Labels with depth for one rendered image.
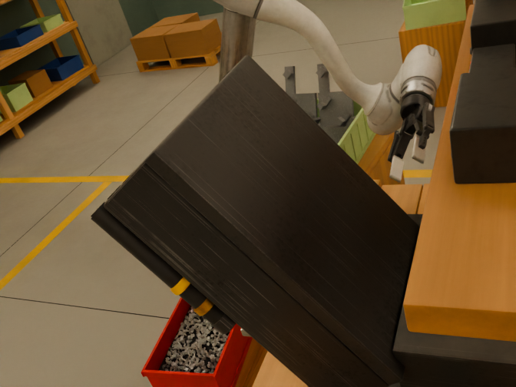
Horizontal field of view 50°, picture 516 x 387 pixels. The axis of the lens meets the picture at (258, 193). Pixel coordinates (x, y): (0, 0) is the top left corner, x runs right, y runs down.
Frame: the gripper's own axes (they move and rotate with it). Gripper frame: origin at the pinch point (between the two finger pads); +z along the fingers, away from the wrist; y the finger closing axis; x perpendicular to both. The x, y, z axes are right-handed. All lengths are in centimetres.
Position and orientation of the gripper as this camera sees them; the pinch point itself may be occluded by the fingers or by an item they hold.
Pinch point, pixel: (407, 162)
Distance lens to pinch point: 135.0
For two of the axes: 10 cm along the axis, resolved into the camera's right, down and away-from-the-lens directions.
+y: 3.8, -4.6, -8.0
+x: 8.8, 4.4, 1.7
